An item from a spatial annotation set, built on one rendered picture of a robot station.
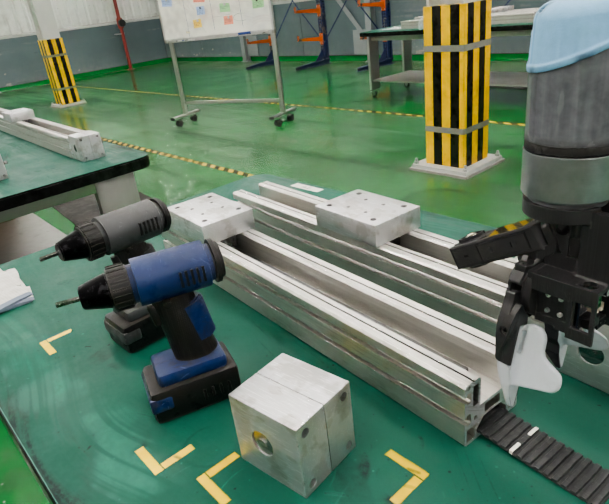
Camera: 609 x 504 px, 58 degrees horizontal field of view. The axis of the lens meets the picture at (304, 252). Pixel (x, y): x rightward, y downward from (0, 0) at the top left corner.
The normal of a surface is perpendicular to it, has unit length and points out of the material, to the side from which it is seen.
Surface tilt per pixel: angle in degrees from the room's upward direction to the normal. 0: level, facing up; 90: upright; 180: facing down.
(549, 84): 89
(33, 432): 0
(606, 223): 89
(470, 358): 90
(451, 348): 90
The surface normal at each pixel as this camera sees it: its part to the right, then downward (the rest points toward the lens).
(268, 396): -0.11, -0.90
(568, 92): -0.59, 0.40
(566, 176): -0.40, 0.43
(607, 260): -0.79, 0.33
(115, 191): 0.66, 0.25
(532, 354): -0.79, 0.06
